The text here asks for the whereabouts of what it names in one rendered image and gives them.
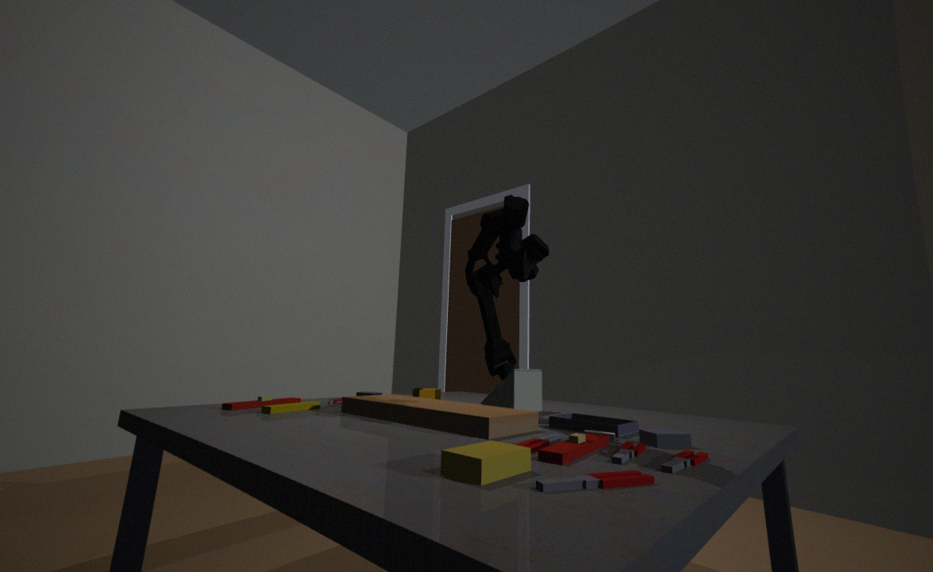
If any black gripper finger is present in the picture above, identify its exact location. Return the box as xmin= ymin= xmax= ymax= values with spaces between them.
xmin=480 ymin=270 xmax=503 ymax=298
xmin=518 ymin=245 xmax=543 ymax=281

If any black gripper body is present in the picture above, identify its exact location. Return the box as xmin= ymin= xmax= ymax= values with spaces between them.
xmin=475 ymin=234 xmax=549 ymax=289

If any tan wooden floor panel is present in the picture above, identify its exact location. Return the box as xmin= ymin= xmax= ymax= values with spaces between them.
xmin=341 ymin=395 xmax=539 ymax=439

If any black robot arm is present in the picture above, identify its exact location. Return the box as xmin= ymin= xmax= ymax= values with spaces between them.
xmin=465 ymin=195 xmax=529 ymax=380

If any long red flat bar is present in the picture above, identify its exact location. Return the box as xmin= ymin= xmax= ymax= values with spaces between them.
xmin=222 ymin=396 xmax=301 ymax=411
xmin=538 ymin=432 xmax=610 ymax=465

